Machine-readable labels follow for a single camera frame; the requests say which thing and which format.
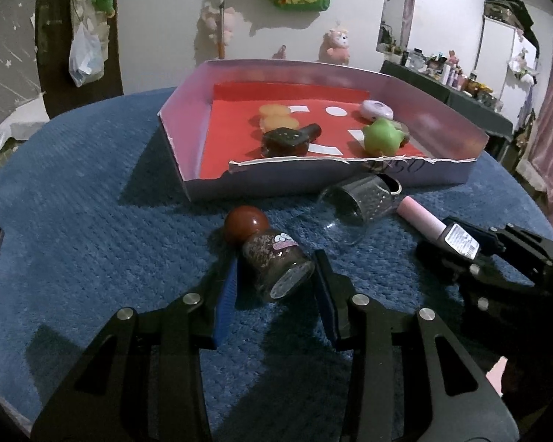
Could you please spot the yellow macaron toy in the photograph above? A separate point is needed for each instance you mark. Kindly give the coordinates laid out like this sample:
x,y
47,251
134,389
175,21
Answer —
x,y
280,123
274,110

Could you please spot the white cabinet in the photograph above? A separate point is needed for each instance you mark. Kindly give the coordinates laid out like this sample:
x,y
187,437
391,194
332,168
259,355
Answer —
x,y
495,55

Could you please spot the spice jar with red cap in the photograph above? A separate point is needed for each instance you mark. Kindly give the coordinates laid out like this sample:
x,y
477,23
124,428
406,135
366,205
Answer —
x,y
276,258

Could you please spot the pink round device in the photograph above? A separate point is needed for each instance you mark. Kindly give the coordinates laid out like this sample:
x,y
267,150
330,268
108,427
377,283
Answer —
x,y
377,109

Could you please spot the cardboard box with red lining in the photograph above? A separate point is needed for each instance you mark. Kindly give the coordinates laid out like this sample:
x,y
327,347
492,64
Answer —
x,y
230,147

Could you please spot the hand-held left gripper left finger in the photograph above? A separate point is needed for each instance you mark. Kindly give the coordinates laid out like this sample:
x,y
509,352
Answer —
x,y
225,306

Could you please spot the glass jar with grater lid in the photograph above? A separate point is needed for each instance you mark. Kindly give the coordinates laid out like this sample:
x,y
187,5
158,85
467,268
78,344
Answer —
x,y
364,202

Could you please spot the dark suitcase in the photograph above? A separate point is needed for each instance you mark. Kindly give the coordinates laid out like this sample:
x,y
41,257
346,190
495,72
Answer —
x,y
507,9

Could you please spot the light pink plush toy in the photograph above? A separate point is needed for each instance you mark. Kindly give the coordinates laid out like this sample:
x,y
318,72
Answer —
x,y
209,23

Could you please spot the pink bear plush toy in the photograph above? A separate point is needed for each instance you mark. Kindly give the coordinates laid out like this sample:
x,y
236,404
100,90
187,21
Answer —
x,y
335,46

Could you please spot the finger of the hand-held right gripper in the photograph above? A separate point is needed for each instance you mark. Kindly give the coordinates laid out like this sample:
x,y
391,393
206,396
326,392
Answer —
x,y
520,239
447,264

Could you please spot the pink nail polish bottle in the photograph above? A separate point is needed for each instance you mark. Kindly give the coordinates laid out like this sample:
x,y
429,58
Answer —
x,y
419,214

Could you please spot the dark glass bottle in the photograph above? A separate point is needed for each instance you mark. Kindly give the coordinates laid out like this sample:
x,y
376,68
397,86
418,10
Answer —
x,y
283,142

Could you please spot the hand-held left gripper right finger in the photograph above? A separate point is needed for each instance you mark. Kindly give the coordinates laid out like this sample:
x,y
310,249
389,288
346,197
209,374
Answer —
x,y
327,304

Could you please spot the wall mirror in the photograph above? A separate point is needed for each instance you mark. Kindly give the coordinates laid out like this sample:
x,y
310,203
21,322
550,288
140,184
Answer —
x,y
396,4

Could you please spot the pink bed sheet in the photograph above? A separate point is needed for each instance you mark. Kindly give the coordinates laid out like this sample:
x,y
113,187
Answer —
x,y
495,373

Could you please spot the row of small table items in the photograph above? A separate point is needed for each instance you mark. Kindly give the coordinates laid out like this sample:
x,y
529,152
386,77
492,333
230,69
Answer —
x,y
447,71

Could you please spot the green star-shaped toy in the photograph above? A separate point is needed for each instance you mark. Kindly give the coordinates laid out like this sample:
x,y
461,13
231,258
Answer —
x,y
380,138

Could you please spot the clear plastic bag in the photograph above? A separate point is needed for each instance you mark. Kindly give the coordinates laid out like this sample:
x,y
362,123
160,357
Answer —
x,y
85,57

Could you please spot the table with green cloth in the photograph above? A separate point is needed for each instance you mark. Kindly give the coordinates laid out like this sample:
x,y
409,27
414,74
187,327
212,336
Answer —
x,y
479,113

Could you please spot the white plastic sheet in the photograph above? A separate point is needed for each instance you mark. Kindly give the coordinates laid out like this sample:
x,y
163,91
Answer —
x,y
9,129

